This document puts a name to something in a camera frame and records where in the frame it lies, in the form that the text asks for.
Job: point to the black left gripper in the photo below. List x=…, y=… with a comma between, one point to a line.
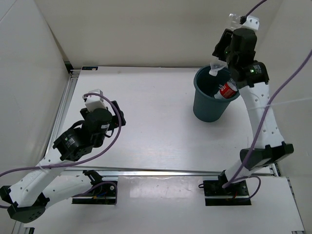
x=120, y=113

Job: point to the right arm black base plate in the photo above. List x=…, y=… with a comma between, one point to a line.
x=236, y=195

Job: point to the blue sticker label left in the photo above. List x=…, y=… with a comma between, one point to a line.
x=89, y=68

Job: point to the blue label crushed bottle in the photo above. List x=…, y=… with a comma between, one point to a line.
x=216, y=64

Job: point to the wrist white camera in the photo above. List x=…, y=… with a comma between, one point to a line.
x=94, y=102
x=250, y=22

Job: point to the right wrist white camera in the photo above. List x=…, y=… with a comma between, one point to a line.
x=250, y=22

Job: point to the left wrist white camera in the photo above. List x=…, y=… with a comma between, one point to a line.
x=94, y=102

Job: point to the red label plastic bottle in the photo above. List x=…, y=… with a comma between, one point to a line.
x=227, y=91

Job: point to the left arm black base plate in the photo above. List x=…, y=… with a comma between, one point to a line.
x=105, y=194

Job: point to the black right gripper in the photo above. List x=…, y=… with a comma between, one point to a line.
x=225, y=39

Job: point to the dark green plastic bin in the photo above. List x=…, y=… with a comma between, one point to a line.
x=206, y=107

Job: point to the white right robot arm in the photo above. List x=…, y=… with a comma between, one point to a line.
x=268, y=145

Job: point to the aluminium table frame rail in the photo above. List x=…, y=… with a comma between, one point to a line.
x=41, y=96

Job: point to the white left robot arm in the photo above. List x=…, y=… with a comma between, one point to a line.
x=31, y=196

